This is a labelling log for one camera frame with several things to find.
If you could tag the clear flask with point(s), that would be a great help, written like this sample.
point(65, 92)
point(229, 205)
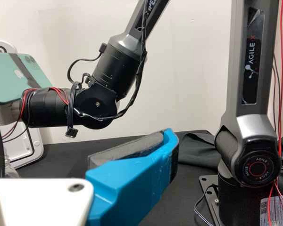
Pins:
point(11, 168)

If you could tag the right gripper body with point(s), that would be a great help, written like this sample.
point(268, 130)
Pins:
point(10, 113)

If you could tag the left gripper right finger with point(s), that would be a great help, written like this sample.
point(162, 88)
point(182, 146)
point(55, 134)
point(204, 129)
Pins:
point(132, 179)

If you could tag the white box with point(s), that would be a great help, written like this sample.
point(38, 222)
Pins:
point(26, 146)

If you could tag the right wrist camera phone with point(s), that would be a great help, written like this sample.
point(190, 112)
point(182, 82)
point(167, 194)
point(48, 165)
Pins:
point(7, 77)

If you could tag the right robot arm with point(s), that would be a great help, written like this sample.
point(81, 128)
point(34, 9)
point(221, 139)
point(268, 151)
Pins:
point(247, 131)

